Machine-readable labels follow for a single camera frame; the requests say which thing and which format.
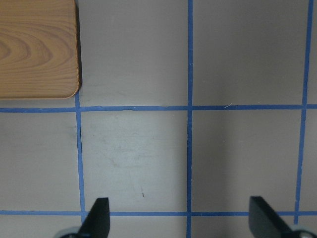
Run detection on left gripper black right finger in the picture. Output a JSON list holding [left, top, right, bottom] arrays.
[[249, 196, 293, 238]]

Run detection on wooden tray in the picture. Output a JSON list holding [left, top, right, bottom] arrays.
[[0, 0, 81, 100]]

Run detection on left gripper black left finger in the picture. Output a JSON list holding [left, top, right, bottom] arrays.
[[78, 198, 110, 238]]

